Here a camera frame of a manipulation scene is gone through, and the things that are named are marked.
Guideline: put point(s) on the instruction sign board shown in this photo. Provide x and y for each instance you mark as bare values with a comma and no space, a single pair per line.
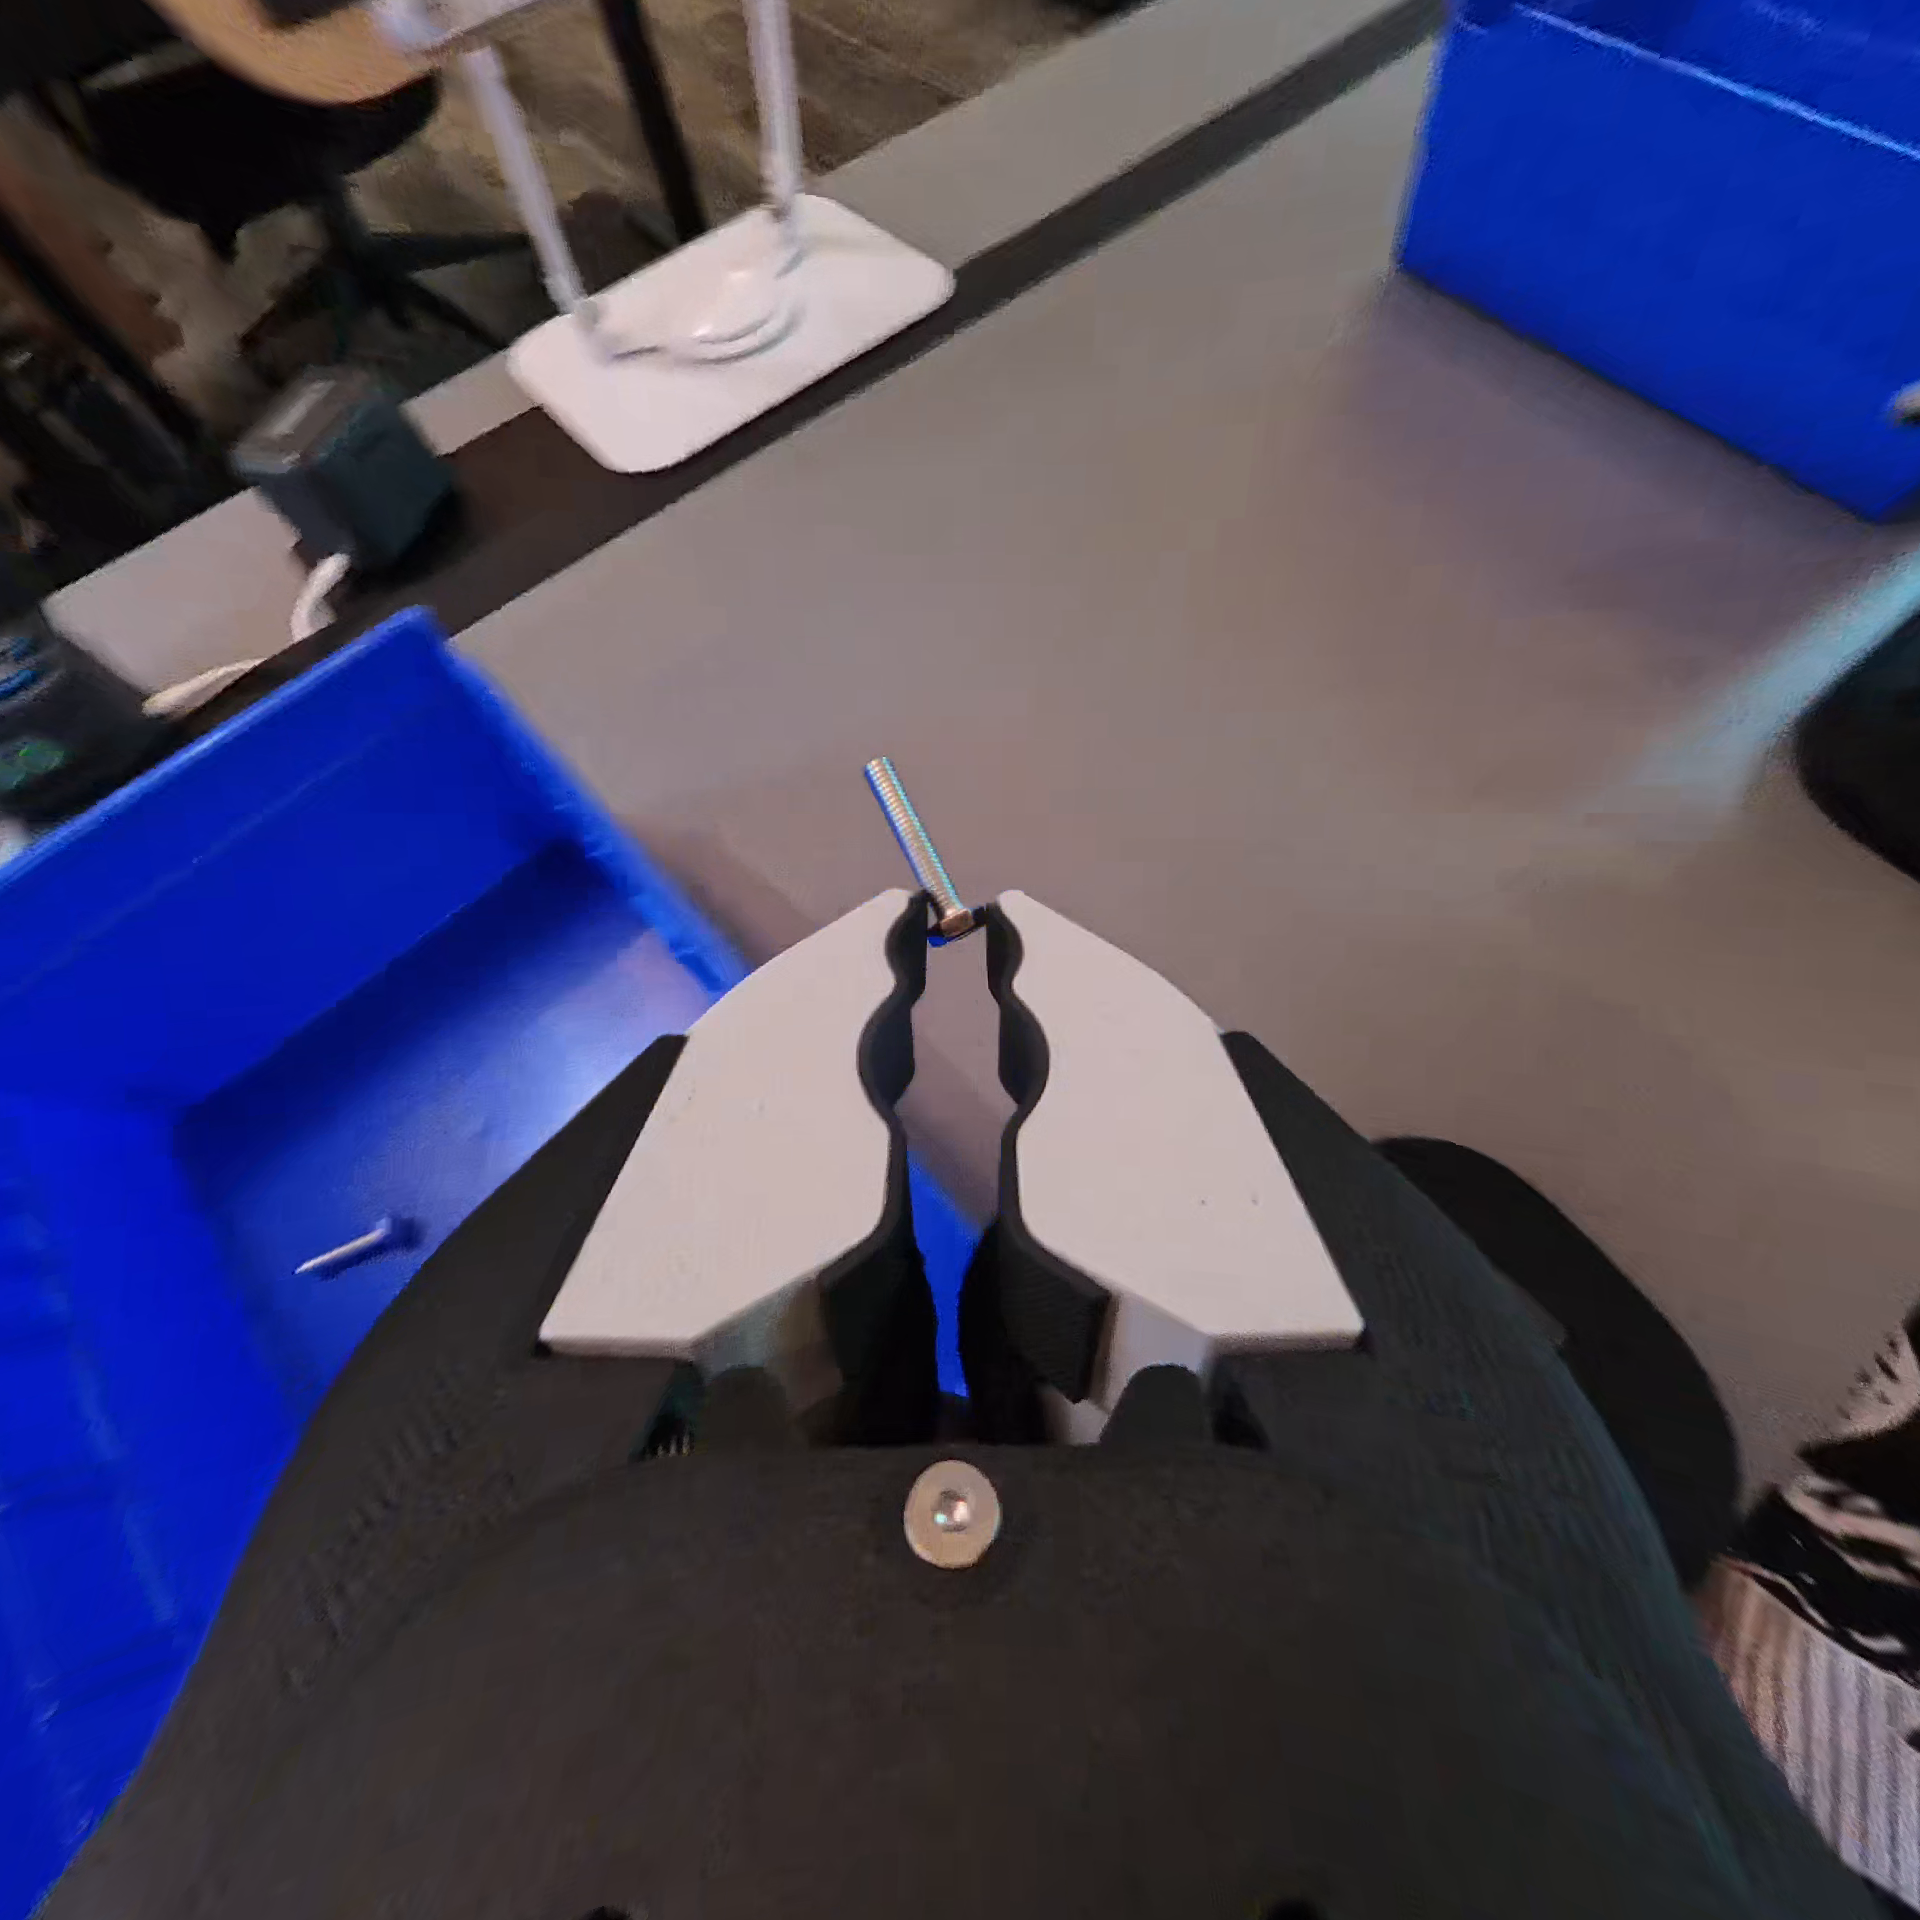
299,36

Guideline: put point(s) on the black and blue device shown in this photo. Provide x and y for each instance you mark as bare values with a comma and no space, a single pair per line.
59,721

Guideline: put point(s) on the long thin silver bolt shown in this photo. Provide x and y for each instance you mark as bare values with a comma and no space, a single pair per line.
362,1244
912,841

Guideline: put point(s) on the white sign stand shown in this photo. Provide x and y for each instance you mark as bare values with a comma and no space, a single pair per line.
736,332

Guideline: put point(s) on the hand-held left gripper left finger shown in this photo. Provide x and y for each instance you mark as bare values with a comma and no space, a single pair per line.
736,1187

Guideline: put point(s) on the blue plastic bin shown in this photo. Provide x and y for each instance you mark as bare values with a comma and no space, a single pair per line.
1680,241
270,991

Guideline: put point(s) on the grey tool case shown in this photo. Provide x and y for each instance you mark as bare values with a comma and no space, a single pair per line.
345,480

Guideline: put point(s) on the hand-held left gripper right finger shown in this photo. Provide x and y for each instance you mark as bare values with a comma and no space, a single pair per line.
1170,1187

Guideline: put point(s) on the black printed shirt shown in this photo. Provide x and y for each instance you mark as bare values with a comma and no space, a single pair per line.
1831,1621

